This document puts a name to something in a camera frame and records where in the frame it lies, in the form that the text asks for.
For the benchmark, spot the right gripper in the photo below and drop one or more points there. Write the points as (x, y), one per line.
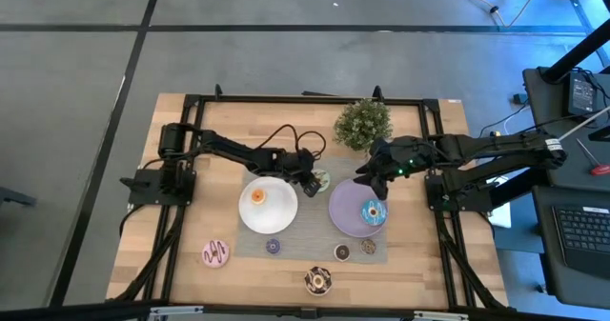
(395, 156)

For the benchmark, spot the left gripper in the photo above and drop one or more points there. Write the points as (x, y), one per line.
(298, 164)

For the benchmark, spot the mint green iced donut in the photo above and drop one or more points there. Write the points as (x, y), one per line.
(326, 175)

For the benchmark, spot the blue iced sprinkled donut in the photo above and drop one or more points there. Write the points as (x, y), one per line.
(367, 218)

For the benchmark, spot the small orange iced donut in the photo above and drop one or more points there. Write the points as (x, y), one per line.
(254, 193)

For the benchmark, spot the chocolate iced sprinkled donut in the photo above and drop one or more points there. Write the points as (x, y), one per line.
(311, 287)

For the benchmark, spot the pink iced drizzled donut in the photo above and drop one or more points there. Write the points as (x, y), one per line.
(209, 261)

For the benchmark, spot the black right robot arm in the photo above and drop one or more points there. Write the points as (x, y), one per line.
(500, 145)

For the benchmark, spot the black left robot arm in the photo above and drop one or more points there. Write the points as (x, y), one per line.
(229, 149)

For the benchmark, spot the lilac round plate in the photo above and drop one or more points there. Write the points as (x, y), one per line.
(345, 206)

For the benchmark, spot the grey woven placemat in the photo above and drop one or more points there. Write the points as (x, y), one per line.
(310, 226)

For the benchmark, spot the white round plate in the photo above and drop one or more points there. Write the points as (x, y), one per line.
(276, 211)

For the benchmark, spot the green potted plant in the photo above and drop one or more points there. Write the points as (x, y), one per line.
(362, 123)

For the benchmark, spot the small brown donut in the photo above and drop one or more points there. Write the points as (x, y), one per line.
(363, 246)

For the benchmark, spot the small chocolate donut white rim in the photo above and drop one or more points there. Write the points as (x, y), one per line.
(336, 253)

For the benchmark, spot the small blue star donut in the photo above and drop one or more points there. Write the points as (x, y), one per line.
(268, 246)

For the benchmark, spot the dark grey desk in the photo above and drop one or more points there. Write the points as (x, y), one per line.
(543, 245)

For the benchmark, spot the black keyboard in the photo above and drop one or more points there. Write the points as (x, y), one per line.
(581, 235)

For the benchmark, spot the black power adapter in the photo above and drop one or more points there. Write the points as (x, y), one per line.
(582, 94)

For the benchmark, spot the black stand pole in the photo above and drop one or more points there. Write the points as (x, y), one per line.
(576, 54)

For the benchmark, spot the black chair base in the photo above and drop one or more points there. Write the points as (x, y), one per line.
(14, 197)

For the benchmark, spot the black aluminium table frame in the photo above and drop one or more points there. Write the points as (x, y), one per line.
(286, 99)

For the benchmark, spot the silver frame bracket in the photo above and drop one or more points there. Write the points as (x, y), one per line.
(441, 315)
(176, 311)

